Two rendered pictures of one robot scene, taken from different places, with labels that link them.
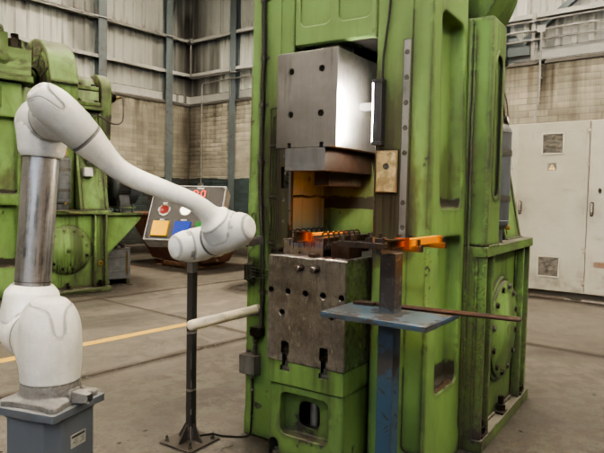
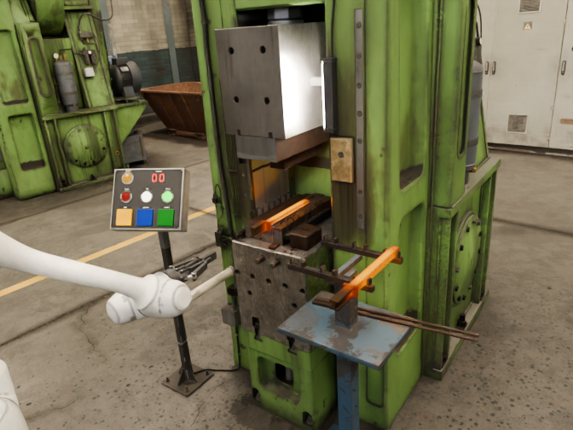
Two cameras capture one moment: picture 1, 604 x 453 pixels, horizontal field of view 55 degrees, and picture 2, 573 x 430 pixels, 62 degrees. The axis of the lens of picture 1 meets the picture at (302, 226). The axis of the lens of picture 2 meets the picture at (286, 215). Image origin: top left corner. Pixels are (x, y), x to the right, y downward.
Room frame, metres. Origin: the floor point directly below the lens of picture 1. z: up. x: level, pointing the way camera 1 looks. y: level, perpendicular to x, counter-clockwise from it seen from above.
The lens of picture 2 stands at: (0.60, -0.21, 1.76)
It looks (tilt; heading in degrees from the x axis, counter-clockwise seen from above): 21 degrees down; 3
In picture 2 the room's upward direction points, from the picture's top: 4 degrees counter-clockwise
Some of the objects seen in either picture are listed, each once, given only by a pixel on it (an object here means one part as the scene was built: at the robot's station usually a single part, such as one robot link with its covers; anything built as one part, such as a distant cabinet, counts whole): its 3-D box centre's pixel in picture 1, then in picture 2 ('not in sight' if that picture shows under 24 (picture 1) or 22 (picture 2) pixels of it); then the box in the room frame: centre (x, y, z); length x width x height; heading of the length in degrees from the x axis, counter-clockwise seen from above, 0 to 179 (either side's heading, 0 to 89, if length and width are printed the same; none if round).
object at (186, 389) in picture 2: (190, 431); (187, 372); (2.69, 0.51, 0.05); 0.22 x 0.22 x 0.09; 57
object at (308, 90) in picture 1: (340, 105); (290, 77); (2.61, -0.16, 1.56); 0.42 x 0.39 x 0.40; 147
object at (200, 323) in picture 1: (225, 316); (199, 291); (2.57, 0.33, 0.62); 0.44 x 0.05 x 0.05; 147
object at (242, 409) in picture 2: not in sight; (273, 414); (2.42, 0.02, 0.01); 0.58 x 0.39 x 0.01; 57
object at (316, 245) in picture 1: (328, 242); (291, 215); (2.63, -0.12, 0.96); 0.42 x 0.20 x 0.09; 147
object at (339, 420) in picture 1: (336, 402); (309, 349); (2.61, -0.17, 0.23); 0.55 x 0.37 x 0.47; 147
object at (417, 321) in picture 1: (389, 314); (346, 325); (2.06, -0.32, 0.75); 0.40 x 0.30 x 0.02; 55
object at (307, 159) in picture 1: (330, 162); (286, 136); (2.63, -0.12, 1.32); 0.42 x 0.20 x 0.10; 147
